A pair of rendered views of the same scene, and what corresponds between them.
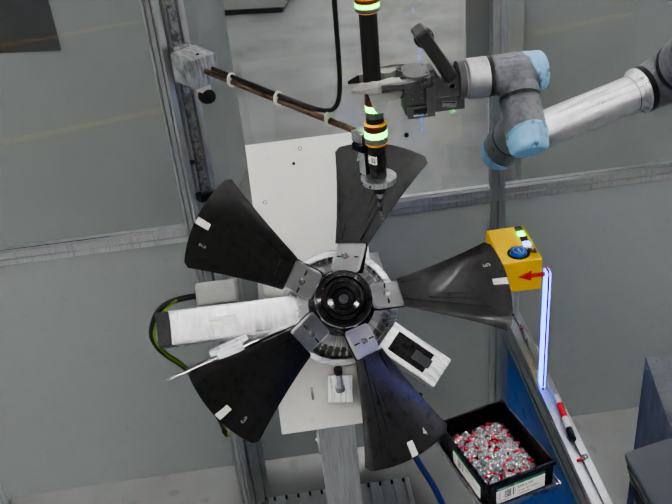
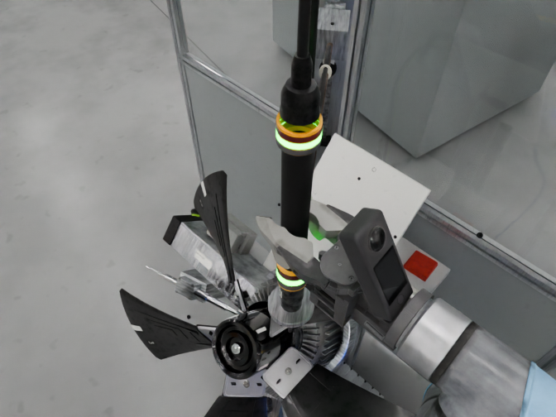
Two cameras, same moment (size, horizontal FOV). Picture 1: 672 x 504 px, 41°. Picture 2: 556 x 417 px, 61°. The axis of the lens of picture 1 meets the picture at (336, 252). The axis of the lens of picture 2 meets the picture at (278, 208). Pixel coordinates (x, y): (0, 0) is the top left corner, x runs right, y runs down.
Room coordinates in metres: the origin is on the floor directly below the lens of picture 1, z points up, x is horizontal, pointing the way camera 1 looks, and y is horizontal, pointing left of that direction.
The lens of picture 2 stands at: (1.31, -0.33, 2.11)
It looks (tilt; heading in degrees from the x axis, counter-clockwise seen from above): 51 degrees down; 47
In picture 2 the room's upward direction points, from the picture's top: straight up
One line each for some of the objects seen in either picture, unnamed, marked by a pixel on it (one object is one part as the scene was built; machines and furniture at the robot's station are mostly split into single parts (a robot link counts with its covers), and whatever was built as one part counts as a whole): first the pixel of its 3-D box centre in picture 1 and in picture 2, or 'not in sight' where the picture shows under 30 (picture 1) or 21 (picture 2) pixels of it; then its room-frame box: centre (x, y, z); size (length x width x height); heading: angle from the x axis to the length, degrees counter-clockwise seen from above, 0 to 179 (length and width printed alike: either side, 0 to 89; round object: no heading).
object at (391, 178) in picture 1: (373, 157); (292, 284); (1.56, -0.09, 1.50); 0.09 x 0.07 x 0.10; 38
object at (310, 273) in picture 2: (402, 83); (313, 262); (1.53, -0.15, 1.66); 0.09 x 0.05 x 0.02; 104
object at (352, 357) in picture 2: not in sight; (361, 322); (2.10, 0.05, 0.42); 0.04 x 0.04 x 0.83; 3
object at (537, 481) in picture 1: (494, 452); not in sight; (1.40, -0.30, 0.85); 0.22 x 0.17 x 0.07; 19
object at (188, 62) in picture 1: (193, 66); (332, 32); (2.05, 0.29, 1.55); 0.10 x 0.07 x 0.08; 38
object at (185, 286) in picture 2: (231, 352); (188, 287); (1.54, 0.25, 1.08); 0.07 x 0.04 x 0.06; 104
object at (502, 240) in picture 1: (513, 260); not in sight; (1.87, -0.44, 1.02); 0.16 x 0.10 x 0.11; 3
